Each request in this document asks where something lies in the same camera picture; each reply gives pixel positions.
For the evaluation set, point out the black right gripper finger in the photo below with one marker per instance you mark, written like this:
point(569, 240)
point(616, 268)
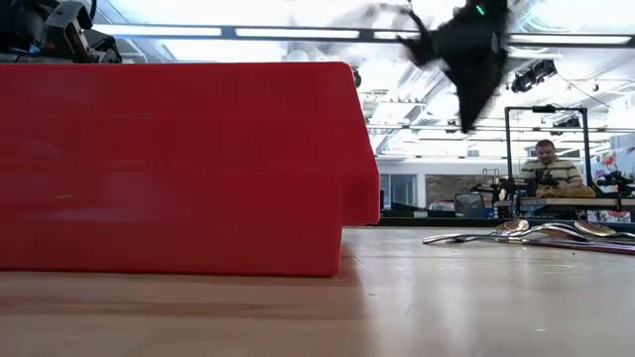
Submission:
point(483, 99)
point(467, 104)

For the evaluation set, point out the black background robot arm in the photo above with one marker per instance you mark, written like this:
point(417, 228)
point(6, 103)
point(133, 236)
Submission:
point(615, 181)
point(506, 186)

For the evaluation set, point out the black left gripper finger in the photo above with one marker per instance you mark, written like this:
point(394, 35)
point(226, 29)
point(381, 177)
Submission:
point(106, 52)

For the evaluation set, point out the wooden background table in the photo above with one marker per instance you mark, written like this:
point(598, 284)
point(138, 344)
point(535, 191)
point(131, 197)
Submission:
point(570, 202)

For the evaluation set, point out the pile of metal spoons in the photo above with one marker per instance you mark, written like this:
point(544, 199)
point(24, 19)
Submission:
point(595, 228)

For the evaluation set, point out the iridescent knife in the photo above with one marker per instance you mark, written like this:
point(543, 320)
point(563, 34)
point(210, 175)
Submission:
point(595, 247)

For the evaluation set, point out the person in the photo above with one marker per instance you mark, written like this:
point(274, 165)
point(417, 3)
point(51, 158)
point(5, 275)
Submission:
point(550, 168)

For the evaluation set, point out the black ceiling spotlight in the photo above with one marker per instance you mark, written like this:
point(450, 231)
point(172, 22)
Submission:
point(355, 78)
point(533, 74)

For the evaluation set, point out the black background station frame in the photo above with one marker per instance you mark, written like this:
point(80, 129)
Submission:
point(508, 149)

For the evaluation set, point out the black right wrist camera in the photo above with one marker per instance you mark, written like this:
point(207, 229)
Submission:
point(480, 10)

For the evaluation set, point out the iridescent spoon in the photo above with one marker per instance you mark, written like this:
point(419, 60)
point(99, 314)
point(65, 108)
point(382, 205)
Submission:
point(555, 229)
point(513, 226)

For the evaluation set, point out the tan object on table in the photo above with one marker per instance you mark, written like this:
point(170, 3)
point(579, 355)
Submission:
point(565, 191)

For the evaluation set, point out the red plastic bin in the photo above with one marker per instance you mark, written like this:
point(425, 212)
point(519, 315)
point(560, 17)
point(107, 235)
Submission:
point(173, 168)

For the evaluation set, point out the grey office chair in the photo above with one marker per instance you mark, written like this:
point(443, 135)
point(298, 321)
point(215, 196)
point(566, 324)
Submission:
point(469, 203)

